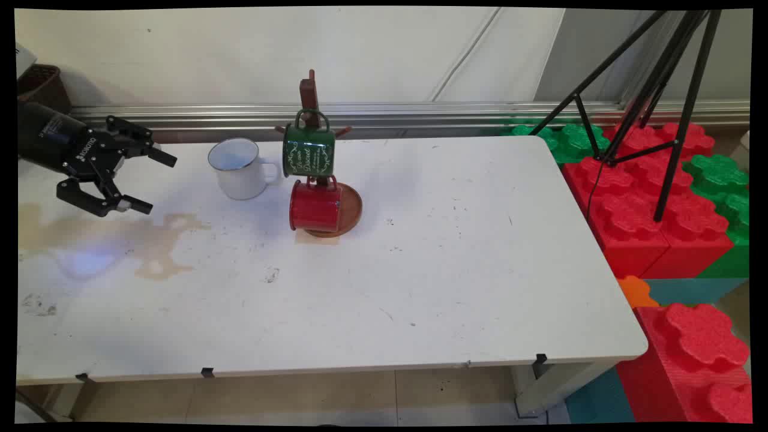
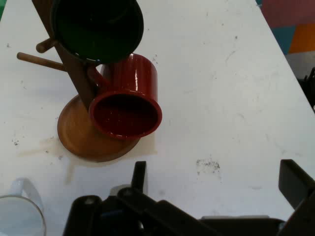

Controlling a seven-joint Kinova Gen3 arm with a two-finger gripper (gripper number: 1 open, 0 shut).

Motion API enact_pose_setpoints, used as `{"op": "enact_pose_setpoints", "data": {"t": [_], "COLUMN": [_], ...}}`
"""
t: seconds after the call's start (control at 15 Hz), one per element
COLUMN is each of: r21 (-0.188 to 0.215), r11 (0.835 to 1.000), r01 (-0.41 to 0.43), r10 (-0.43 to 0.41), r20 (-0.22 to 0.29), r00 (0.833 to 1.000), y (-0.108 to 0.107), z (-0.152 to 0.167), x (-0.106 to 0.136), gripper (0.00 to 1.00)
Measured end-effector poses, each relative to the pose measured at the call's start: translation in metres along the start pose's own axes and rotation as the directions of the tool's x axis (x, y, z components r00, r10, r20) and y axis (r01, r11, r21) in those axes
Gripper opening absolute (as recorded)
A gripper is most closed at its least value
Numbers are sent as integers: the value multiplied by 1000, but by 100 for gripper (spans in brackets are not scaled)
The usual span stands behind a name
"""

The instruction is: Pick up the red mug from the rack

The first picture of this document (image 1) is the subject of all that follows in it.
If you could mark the teal foam mat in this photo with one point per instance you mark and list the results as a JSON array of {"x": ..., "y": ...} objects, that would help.
[
  {"x": 690, "y": 291},
  {"x": 600, "y": 399}
]

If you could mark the brown wicker basket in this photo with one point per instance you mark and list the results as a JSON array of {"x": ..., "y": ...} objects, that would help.
[{"x": 42, "y": 87}]

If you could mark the white table leg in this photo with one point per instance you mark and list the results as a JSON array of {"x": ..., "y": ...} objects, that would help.
[
  {"x": 558, "y": 387},
  {"x": 66, "y": 399}
]

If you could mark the aluminium rail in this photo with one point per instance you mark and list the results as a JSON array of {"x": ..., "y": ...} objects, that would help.
[{"x": 390, "y": 114}]

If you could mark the green foam block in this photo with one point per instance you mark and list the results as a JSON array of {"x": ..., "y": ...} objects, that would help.
[
  {"x": 717, "y": 177},
  {"x": 570, "y": 141}
]

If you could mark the red enamel mug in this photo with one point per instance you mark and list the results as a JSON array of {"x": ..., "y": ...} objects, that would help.
[{"x": 313, "y": 207}]

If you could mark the black tripod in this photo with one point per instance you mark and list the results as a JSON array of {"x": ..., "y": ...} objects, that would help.
[{"x": 688, "y": 114}]

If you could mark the large red foam block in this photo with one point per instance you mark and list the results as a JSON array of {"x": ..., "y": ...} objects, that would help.
[{"x": 630, "y": 216}]

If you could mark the green enamel mug white lettering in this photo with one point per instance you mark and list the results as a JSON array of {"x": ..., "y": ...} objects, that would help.
[{"x": 309, "y": 150}]

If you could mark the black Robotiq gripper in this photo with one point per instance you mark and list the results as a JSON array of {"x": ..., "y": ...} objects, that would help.
[{"x": 78, "y": 150}]

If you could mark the orange foam piece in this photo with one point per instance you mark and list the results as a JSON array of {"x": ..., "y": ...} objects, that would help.
[{"x": 635, "y": 291}]

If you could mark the wooden mug tree stand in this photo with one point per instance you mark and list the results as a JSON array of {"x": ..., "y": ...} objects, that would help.
[{"x": 354, "y": 210}]

